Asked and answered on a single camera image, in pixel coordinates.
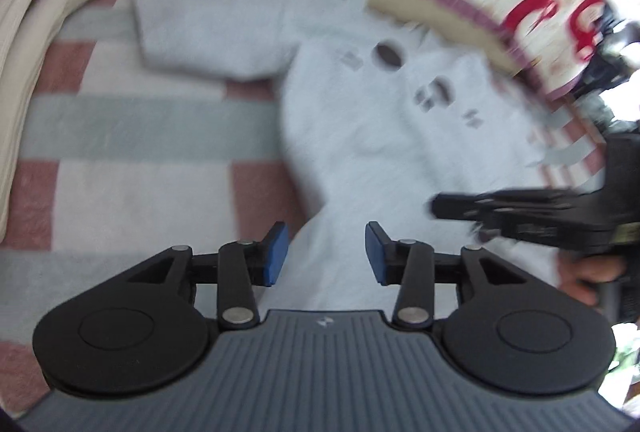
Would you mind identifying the light grey sweatshirt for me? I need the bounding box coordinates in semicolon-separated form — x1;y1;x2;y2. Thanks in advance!
134;0;544;311

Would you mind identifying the person's right hand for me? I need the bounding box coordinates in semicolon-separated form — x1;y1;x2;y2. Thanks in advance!
558;251;626;308

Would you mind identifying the striped pink grey rug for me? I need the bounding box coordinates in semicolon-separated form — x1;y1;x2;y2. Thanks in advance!
1;0;603;416

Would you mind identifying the cream folded garment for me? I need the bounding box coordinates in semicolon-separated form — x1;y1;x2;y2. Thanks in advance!
1;0;90;234

